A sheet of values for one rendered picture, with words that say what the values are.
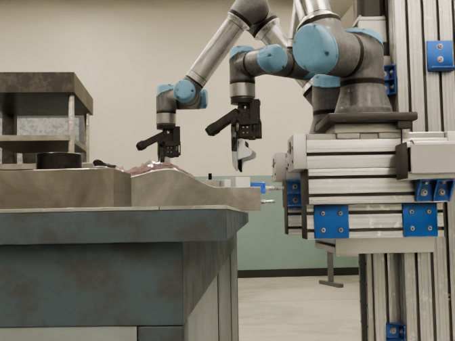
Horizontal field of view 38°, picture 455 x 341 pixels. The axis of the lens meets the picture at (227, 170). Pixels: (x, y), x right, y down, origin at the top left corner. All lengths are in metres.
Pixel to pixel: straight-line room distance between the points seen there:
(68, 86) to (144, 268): 5.16
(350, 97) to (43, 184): 0.90
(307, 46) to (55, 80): 4.38
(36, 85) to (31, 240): 5.19
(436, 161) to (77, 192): 0.88
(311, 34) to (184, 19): 7.08
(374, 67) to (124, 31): 7.07
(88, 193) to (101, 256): 0.37
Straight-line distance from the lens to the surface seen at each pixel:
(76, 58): 8.64
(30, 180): 1.11
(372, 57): 1.74
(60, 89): 5.85
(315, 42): 1.64
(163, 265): 0.71
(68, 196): 1.09
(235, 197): 1.51
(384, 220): 1.74
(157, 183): 1.47
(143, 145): 2.42
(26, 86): 5.91
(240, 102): 1.89
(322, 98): 2.22
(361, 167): 1.69
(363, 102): 1.70
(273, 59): 1.81
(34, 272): 0.75
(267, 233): 8.39
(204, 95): 2.40
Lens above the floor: 0.79
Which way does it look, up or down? 4 degrees up
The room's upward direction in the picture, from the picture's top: 1 degrees counter-clockwise
